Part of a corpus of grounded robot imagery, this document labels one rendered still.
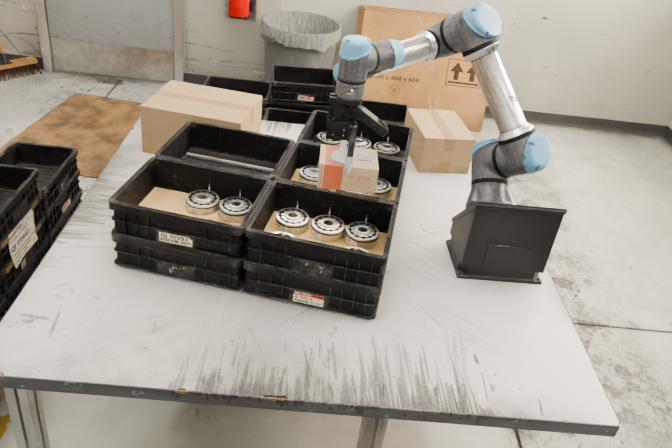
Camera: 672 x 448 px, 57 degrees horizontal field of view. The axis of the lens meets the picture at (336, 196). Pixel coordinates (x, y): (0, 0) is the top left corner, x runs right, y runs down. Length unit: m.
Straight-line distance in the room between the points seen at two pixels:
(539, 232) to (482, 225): 0.18
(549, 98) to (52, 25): 3.88
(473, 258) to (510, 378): 0.43
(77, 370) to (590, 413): 1.28
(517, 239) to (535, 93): 3.34
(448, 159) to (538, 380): 1.13
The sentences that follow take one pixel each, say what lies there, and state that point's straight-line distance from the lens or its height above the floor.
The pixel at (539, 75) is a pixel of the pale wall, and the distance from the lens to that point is 5.23.
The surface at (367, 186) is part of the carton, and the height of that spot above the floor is 1.07.
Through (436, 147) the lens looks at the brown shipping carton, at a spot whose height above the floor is 0.82.
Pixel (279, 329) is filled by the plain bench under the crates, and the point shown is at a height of 0.70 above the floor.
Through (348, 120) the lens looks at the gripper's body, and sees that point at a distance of 1.66.
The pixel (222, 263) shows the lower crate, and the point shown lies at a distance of 1.81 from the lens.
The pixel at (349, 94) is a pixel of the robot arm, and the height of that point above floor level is 1.32.
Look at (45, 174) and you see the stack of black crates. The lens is 3.15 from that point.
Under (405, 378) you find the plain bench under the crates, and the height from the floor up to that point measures 0.70.
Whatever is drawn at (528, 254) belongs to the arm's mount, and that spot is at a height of 0.81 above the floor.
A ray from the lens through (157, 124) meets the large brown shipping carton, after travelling 2.52.
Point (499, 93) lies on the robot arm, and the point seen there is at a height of 1.27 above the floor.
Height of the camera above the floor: 1.90
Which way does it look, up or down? 31 degrees down
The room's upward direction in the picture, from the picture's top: 8 degrees clockwise
